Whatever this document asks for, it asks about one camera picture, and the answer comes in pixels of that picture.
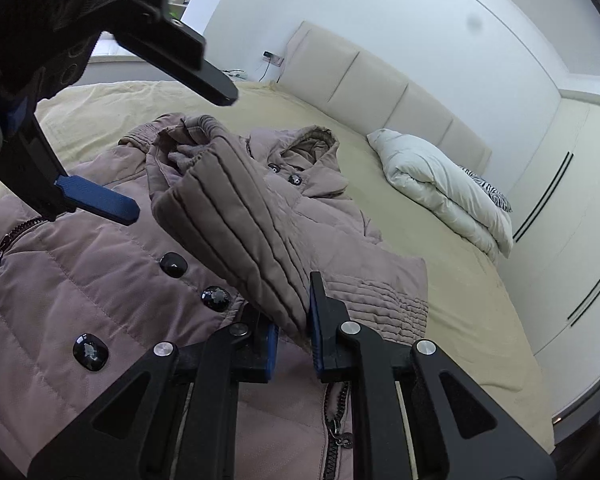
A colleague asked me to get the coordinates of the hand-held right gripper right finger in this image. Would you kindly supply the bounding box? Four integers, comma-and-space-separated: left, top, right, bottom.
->
307, 270, 558, 480

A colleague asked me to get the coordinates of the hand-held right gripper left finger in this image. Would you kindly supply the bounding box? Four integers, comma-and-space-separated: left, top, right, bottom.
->
27, 301, 281, 480

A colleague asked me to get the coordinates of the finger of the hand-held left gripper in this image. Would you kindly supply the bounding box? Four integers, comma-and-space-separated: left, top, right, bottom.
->
0, 94, 142, 227
101, 0, 240, 107

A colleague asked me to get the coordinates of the mauve quilted hooded jacket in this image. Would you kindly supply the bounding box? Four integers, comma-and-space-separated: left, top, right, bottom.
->
0, 112, 429, 480

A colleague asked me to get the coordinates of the white window seat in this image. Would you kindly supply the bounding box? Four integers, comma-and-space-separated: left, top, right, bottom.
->
87, 39, 142, 62

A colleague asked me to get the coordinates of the bed with beige sheet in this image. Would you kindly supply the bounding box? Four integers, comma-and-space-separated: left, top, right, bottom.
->
0, 80, 556, 453

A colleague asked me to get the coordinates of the cream padded headboard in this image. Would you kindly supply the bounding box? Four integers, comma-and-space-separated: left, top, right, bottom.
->
277, 21, 493, 186

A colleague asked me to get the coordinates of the white folded duvet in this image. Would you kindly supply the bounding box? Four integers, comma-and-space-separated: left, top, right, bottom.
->
367, 128, 515, 263

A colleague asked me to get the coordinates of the zebra print pillow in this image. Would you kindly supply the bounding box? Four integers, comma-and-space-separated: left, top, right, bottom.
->
457, 166, 513, 213

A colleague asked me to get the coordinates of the white wardrobe with black handles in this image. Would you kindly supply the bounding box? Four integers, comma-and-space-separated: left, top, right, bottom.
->
500, 87, 600, 423

